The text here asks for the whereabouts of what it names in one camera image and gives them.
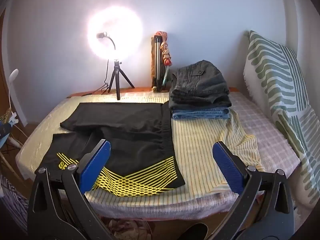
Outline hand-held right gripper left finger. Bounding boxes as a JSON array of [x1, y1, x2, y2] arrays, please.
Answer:
[[27, 140, 118, 240]]

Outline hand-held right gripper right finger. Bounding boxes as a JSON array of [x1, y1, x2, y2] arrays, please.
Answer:
[[212, 141, 296, 240]]

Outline black pants with yellow lines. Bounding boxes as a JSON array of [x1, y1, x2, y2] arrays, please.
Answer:
[[37, 102, 186, 197]]

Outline folded grey pants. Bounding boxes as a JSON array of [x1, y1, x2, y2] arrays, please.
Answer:
[[169, 60, 232, 111]]

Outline yellow striped cloth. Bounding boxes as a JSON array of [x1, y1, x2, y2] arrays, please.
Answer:
[[16, 91, 265, 207]]

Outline folded blue jeans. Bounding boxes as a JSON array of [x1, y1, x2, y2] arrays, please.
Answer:
[[171, 107, 230, 120]]

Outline orange leaf print bedsheet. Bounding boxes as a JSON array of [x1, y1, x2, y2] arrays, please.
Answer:
[[66, 87, 238, 98]]

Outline green patterned pillow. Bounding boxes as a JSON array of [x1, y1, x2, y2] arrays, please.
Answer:
[[243, 30, 317, 207]]

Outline wooden board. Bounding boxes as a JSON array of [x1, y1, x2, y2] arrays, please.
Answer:
[[150, 37, 157, 92]]

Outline folded silver tripod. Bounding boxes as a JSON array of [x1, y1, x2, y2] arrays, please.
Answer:
[[153, 35, 167, 92]]

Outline white clip lamp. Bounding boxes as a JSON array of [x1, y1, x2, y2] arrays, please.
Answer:
[[6, 69, 20, 130]]

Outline gooseneck phone holder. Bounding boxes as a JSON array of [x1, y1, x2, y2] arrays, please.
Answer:
[[96, 31, 117, 60]]

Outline black cable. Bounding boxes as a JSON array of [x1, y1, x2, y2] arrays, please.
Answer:
[[86, 60, 112, 96]]

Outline round ring light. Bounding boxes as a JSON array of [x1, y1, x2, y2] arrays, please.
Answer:
[[87, 4, 143, 62]]

